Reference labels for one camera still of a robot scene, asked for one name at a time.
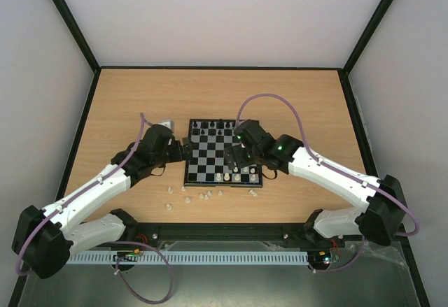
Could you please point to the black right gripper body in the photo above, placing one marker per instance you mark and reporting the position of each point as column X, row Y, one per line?
column 236, row 155

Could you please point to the black aluminium frame rail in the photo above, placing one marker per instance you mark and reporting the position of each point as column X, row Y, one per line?
column 286, row 234

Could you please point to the black and silver chessboard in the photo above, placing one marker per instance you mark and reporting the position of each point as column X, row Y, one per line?
column 208, row 157

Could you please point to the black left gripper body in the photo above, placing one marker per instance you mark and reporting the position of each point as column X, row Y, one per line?
column 178, row 155

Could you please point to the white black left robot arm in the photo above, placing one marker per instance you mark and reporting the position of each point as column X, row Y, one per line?
column 46, row 238

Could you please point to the light blue slotted cable duct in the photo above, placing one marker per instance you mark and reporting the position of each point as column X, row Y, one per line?
column 109, row 257

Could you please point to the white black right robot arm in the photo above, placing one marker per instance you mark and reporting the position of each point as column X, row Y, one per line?
column 377, row 207

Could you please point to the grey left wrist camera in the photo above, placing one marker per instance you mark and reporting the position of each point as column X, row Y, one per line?
column 168, row 124

